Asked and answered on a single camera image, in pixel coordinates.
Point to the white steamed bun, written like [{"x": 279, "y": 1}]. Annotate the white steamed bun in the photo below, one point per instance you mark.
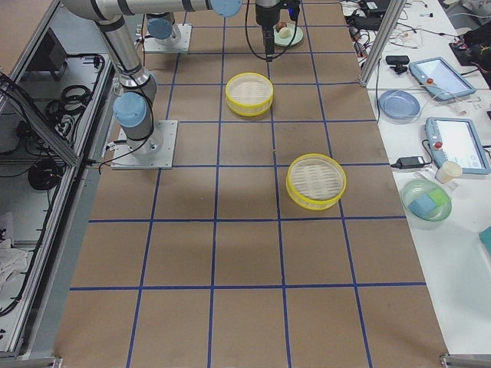
[{"x": 284, "y": 32}]

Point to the green bowl with sponges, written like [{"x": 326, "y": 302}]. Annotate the green bowl with sponges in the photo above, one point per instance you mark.
[{"x": 426, "y": 203}]

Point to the teach pendant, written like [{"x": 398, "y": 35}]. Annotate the teach pendant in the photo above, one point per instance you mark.
[
  {"x": 440, "y": 79},
  {"x": 456, "y": 140}
]

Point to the light green plate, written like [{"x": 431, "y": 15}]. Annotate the light green plate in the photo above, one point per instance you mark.
[{"x": 295, "y": 38}]

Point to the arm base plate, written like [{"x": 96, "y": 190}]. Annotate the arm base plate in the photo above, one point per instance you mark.
[
  {"x": 174, "y": 39},
  {"x": 156, "y": 153}
]

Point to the teach pendant near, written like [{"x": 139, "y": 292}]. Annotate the teach pendant near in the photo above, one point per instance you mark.
[{"x": 456, "y": 140}]

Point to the yellow bamboo steamer centre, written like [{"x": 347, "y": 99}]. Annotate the yellow bamboo steamer centre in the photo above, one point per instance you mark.
[{"x": 249, "y": 94}]

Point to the white crumpled cloth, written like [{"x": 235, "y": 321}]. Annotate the white crumpled cloth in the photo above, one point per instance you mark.
[{"x": 13, "y": 260}]

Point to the brown bun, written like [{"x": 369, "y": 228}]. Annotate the brown bun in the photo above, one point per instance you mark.
[{"x": 280, "y": 26}]

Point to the teach pendant far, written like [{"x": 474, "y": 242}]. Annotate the teach pendant far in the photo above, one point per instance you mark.
[{"x": 440, "y": 79}]

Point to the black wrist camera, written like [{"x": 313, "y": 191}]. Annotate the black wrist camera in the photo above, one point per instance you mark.
[{"x": 293, "y": 7}]

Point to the black power adapter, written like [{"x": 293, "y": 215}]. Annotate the black power adapter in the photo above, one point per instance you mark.
[{"x": 410, "y": 162}]

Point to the aluminium frame post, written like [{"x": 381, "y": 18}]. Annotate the aluminium frame post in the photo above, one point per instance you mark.
[{"x": 388, "y": 24}]

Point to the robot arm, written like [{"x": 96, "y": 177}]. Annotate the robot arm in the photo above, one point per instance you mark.
[
  {"x": 224, "y": 8},
  {"x": 134, "y": 108}
]

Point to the paper cup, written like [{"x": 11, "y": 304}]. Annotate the paper cup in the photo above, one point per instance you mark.
[{"x": 448, "y": 171}]

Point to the black webcam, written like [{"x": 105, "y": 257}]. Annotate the black webcam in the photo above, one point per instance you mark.
[{"x": 398, "y": 63}]

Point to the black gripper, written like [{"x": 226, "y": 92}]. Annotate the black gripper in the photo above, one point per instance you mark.
[{"x": 266, "y": 14}]

